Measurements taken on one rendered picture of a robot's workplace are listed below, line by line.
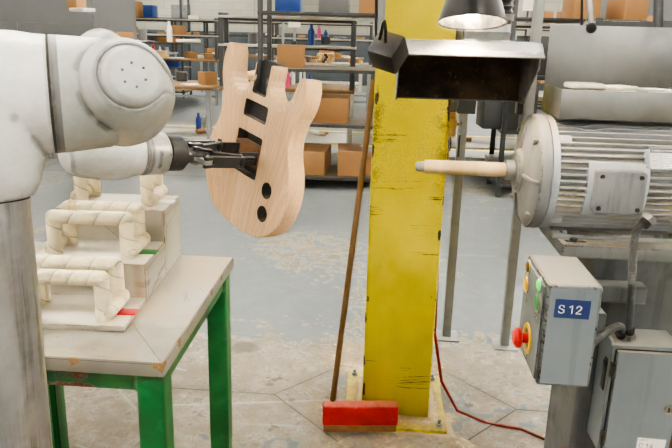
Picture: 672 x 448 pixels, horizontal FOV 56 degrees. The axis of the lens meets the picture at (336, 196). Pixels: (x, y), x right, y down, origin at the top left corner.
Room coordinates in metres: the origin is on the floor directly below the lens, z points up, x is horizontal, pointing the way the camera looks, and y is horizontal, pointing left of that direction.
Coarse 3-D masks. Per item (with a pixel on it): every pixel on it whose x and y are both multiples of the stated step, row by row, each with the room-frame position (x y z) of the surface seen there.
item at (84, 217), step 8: (48, 216) 1.36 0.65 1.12; (56, 216) 1.36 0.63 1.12; (64, 216) 1.36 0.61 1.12; (72, 216) 1.36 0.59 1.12; (80, 216) 1.36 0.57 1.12; (88, 216) 1.36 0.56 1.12; (96, 216) 1.36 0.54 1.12; (104, 216) 1.36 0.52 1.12; (112, 216) 1.36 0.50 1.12; (120, 216) 1.36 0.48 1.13; (128, 216) 1.37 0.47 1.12; (88, 224) 1.37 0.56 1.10; (96, 224) 1.37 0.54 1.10; (104, 224) 1.37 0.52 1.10; (112, 224) 1.37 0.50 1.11
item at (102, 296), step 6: (102, 282) 1.20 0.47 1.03; (108, 282) 1.21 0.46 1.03; (96, 288) 1.20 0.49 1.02; (102, 288) 1.20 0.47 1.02; (108, 288) 1.21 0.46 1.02; (96, 294) 1.20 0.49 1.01; (102, 294) 1.20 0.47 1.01; (108, 294) 1.21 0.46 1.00; (96, 300) 1.20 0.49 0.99; (102, 300) 1.20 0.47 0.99; (108, 300) 1.21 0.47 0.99; (96, 306) 1.20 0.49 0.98; (102, 306) 1.20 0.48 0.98; (108, 306) 1.21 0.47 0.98; (96, 312) 1.20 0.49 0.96; (102, 312) 1.20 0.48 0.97; (96, 318) 1.21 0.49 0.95; (102, 318) 1.20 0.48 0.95
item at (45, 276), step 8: (40, 272) 1.21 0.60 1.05; (48, 272) 1.21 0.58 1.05; (56, 272) 1.21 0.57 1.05; (64, 272) 1.21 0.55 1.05; (72, 272) 1.21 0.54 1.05; (80, 272) 1.21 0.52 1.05; (88, 272) 1.21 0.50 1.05; (96, 272) 1.21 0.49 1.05; (104, 272) 1.22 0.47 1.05; (40, 280) 1.20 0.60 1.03; (48, 280) 1.20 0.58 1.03; (56, 280) 1.20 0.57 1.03; (64, 280) 1.20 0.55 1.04; (72, 280) 1.20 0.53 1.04; (80, 280) 1.20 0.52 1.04; (88, 280) 1.20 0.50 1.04; (96, 280) 1.20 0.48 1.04; (104, 280) 1.20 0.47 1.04
